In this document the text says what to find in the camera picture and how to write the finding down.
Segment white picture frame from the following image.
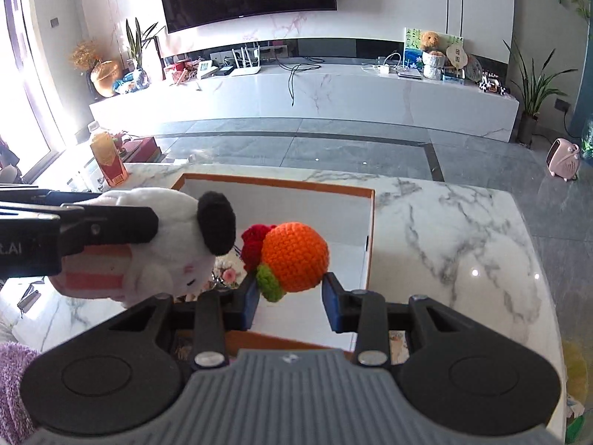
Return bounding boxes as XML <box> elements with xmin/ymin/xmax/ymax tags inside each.
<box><xmin>196</xmin><ymin>57</ymin><xmax>219</xmax><ymax>80</ymax></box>

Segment red and gold packet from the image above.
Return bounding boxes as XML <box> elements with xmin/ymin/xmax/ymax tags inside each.
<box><xmin>89</xmin><ymin>132</ymin><xmax>129</xmax><ymax>189</ymax></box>

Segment white plush toy black ears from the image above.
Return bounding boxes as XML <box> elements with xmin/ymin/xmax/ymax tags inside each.
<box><xmin>49</xmin><ymin>187</ymin><xmax>237</xmax><ymax>309</ymax></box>

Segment white router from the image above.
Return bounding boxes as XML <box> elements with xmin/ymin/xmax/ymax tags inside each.
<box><xmin>229</xmin><ymin>43</ymin><xmax>263</xmax><ymax>78</ymax></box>

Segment pink crochet flower bouquet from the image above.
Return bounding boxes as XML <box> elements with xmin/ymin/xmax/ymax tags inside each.
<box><xmin>211</xmin><ymin>260</ymin><xmax>245</xmax><ymax>293</ymax></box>

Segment black and white toy car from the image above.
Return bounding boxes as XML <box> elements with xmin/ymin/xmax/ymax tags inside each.
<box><xmin>477</xmin><ymin>73</ymin><xmax>506</xmax><ymax>96</ymax></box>

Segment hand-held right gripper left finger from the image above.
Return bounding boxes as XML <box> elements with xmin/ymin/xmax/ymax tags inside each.
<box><xmin>109</xmin><ymin>271</ymin><xmax>261</xmax><ymax>370</ymax></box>

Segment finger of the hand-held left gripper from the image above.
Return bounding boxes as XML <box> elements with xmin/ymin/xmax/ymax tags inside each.
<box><xmin>48</xmin><ymin>189</ymin><xmax>106</xmax><ymax>206</ymax></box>
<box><xmin>59</xmin><ymin>206</ymin><xmax>160</xmax><ymax>259</ymax></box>

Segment pink fan heater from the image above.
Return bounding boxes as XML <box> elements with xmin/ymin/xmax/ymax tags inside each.
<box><xmin>545</xmin><ymin>138</ymin><xmax>581</xmax><ymax>182</ymax></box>

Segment golden vase with dried flowers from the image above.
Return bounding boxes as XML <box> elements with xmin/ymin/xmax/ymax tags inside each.
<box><xmin>69</xmin><ymin>39</ymin><xmax>125</xmax><ymax>99</ymax></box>

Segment red crochet flower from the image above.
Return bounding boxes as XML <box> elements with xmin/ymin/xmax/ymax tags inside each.
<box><xmin>239</xmin><ymin>224</ymin><xmax>279</xmax><ymax>273</ymax></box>

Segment red box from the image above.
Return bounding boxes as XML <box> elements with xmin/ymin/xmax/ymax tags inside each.
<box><xmin>122</xmin><ymin>136</ymin><xmax>163</xmax><ymax>163</ymax></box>

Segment black cable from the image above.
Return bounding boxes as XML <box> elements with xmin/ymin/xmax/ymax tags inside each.
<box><xmin>286</xmin><ymin>55</ymin><xmax>325</xmax><ymax>107</ymax></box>

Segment plant in blue-white vase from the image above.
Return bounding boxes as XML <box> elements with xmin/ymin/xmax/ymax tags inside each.
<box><xmin>122</xmin><ymin>17</ymin><xmax>166</xmax><ymax>92</ymax></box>

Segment purple fluffy cloth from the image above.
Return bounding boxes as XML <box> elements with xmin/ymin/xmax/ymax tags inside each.
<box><xmin>0</xmin><ymin>340</ymin><xmax>41</xmax><ymax>445</ymax></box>

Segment brown teddy bear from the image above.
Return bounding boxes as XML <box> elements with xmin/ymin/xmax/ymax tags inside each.
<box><xmin>419</xmin><ymin>30</ymin><xmax>442</xmax><ymax>53</ymax></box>

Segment green and blue painting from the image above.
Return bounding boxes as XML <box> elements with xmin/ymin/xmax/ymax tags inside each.
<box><xmin>402</xmin><ymin>27</ymin><xmax>464</xmax><ymax>73</ymax></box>

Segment orange crochet fruit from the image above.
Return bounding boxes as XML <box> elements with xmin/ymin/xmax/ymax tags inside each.
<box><xmin>256</xmin><ymin>222</ymin><xmax>331</xmax><ymax>305</ymax></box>

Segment green plant in grey pot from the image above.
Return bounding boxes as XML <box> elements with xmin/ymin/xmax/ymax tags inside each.
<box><xmin>502</xmin><ymin>38</ymin><xmax>569</xmax><ymax>145</ymax></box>

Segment orange cardboard box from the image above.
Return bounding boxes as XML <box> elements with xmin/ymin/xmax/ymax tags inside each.
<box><xmin>170</xmin><ymin>172</ymin><xmax>376</xmax><ymax>354</ymax></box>

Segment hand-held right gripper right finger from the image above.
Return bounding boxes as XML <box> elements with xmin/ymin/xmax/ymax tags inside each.
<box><xmin>322</xmin><ymin>271</ymin><xmax>468</xmax><ymax>367</ymax></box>

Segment decorative plate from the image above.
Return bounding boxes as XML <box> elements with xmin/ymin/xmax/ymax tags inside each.
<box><xmin>465</xmin><ymin>55</ymin><xmax>485</xmax><ymax>82</ymax></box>

